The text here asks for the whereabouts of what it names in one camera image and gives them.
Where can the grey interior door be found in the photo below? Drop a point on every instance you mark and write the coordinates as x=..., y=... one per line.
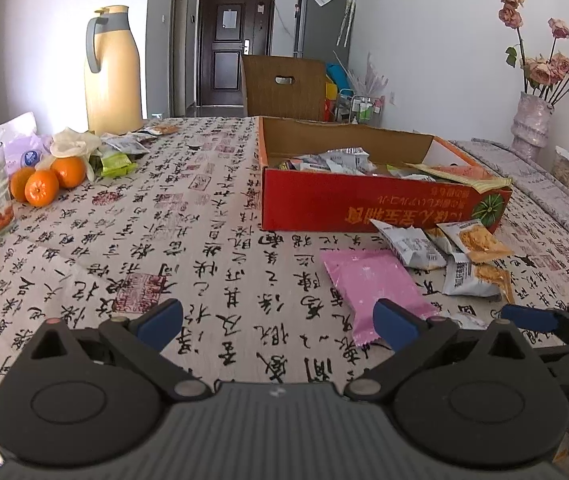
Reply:
x=180, y=45

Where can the orange mandarin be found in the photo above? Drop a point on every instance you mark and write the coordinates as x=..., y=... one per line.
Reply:
x=69, y=172
x=42, y=189
x=18, y=185

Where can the crumpled cream plastic bag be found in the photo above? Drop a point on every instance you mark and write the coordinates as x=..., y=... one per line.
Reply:
x=72, y=145

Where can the yellow thermos jug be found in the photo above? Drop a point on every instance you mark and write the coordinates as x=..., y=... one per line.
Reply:
x=112, y=75

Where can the dark brown entrance door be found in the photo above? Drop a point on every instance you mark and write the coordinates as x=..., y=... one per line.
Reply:
x=234, y=50

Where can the long beige orange snack packet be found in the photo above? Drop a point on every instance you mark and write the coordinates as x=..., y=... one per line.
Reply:
x=464, y=175

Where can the grey refrigerator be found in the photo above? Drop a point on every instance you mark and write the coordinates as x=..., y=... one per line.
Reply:
x=322, y=25

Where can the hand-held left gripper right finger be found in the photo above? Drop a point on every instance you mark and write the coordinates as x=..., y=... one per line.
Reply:
x=394, y=320

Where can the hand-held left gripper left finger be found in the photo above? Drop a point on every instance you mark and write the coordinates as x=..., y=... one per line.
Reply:
x=162, y=320

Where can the white folded umbrella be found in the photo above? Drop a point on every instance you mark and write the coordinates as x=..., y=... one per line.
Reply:
x=348, y=15

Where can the white oat crisp packet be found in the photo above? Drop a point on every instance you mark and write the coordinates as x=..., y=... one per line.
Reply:
x=479, y=242
x=479, y=280

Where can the calligraphy printed tablecloth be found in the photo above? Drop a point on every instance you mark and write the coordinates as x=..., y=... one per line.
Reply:
x=189, y=240

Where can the yellow plastic container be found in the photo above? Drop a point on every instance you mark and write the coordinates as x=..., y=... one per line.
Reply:
x=332, y=91

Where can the grey white snack packet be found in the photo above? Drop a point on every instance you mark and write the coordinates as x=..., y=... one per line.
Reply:
x=409, y=245

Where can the small grey snack packets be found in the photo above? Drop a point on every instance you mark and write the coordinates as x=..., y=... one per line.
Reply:
x=129, y=144

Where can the dried pink roses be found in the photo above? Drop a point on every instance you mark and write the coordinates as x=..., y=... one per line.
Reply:
x=544, y=67

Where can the pink textured vase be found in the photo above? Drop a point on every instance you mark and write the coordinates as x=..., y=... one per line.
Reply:
x=531, y=120

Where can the white plastic bag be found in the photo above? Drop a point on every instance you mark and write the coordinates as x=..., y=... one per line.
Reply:
x=19, y=145

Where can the grey patterned blanket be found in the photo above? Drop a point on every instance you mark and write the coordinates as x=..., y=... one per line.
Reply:
x=559, y=225

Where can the pink snack packet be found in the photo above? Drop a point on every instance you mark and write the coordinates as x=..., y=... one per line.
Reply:
x=374, y=280

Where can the pile of mixed snack packets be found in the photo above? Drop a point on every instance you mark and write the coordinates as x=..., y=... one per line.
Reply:
x=334, y=162

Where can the green snack packets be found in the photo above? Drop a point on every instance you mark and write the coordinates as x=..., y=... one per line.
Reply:
x=117, y=165

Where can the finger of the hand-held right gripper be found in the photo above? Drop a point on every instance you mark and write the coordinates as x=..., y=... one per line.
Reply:
x=534, y=317

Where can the red cardboard box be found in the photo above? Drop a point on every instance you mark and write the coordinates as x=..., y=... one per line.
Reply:
x=324, y=205

